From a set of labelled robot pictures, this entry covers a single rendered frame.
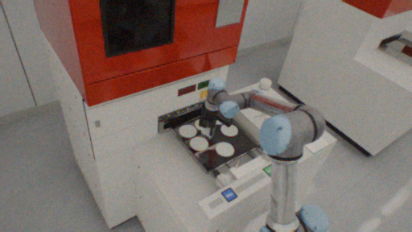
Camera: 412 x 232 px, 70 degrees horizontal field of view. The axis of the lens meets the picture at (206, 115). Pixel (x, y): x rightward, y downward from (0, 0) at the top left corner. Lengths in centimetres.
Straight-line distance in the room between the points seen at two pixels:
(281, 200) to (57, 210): 182
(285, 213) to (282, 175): 15
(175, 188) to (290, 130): 78
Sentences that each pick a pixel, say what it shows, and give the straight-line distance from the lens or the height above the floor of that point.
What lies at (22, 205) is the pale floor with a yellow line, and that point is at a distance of 261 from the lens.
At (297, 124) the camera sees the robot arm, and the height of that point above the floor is 150.
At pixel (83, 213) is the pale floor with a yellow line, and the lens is 244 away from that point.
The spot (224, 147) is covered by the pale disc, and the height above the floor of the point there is 90.
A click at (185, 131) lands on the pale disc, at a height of 90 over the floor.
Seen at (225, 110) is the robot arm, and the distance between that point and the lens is 123.
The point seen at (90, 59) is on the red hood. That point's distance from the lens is 119.
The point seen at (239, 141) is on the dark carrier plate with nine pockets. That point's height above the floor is 90.
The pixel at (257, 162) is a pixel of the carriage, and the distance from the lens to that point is 162.
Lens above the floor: 208
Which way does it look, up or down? 42 degrees down
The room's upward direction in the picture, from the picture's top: 10 degrees clockwise
